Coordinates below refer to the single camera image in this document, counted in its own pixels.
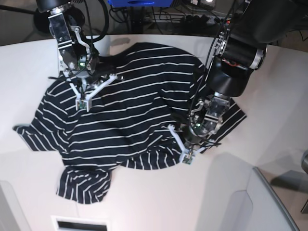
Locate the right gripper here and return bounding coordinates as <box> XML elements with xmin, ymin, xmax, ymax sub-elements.
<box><xmin>72</xmin><ymin>72</ymin><xmax>108</xmax><ymax>93</ymax></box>

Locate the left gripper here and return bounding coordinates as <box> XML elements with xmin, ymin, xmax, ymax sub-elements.
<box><xmin>181</xmin><ymin>126</ymin><xmax>212</xmax><ymax>149</ymax></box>

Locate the navy white striped t-shirt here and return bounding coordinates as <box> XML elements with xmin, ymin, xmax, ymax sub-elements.
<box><xmin>12</xmin><ymin>42</ymin><xmax>248</xmax><ymax>205</ymax></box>

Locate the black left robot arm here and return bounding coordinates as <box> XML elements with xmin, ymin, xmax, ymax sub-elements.
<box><xmin>184</xmin><ymin>0</ymin><xmax>308</xmax><ymax>150</ymax></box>

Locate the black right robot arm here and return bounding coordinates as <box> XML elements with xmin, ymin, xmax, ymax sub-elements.
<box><xmin>36</xmin><ymin>0</ymin><xmax>109</xmax><ymax>93</ymax></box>

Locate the black round stand base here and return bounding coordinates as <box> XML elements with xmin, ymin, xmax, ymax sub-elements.
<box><xmin>33</xmin><ymin>8</ymin><xmax>51</xmax><ymax>34</ymax></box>

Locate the blue box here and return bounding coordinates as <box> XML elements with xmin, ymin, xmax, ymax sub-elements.
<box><xmin>107</xmin><ymin>0</ymin><xmax>173</xmax><ymax>7</ymax></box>

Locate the white power strip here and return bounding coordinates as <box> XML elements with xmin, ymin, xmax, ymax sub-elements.
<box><xmin>145</xmin><ymin>12</ymin><xmax>224</xmax><ymax>25</ymax></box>

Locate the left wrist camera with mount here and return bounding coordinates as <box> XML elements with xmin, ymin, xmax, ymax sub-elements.
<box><xmin>167</xmin><ymin>124</ymin><xmax>220</xmax><ymax>165</ymax></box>

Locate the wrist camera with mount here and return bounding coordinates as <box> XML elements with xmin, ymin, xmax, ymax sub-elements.
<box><xmin>68</xmin><ymin>73</ymin><xmax>124</xmax><ymax>112</ymax></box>
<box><xmin>167</xmin><ymin>124</ymin><xmax>220</xmax><ymax>165</ymax></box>

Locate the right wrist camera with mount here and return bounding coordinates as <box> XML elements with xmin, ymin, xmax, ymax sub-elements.
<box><xmin>68</xmin><ymin>73</ymin><xmax>124</xmax><ymax>112</ymax></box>

